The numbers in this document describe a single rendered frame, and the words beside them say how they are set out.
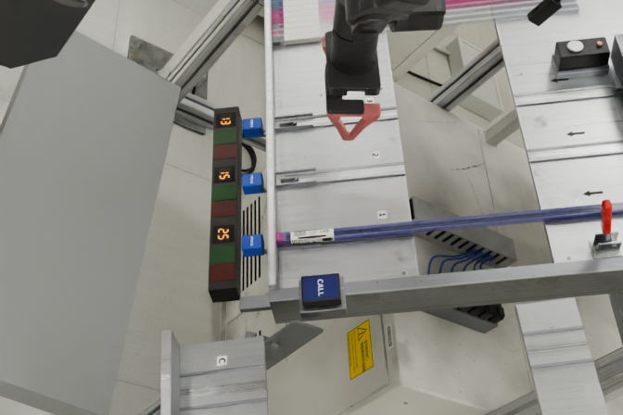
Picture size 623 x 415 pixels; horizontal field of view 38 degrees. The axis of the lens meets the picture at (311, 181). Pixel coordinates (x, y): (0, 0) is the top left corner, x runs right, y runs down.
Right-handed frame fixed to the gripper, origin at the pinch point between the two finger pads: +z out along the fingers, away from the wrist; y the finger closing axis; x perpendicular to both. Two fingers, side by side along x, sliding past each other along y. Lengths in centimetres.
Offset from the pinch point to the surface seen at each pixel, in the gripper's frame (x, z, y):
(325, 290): 3.0, 11.0, -21.7
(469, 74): -32, 44, 51
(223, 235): 16.6, 18.7, -7.8
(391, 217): -7.1, 13.9, -7.9
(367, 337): -7.0, 46.9, -9.1
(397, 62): -33, 113, 125
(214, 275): 17.7, 18.9, -14.4
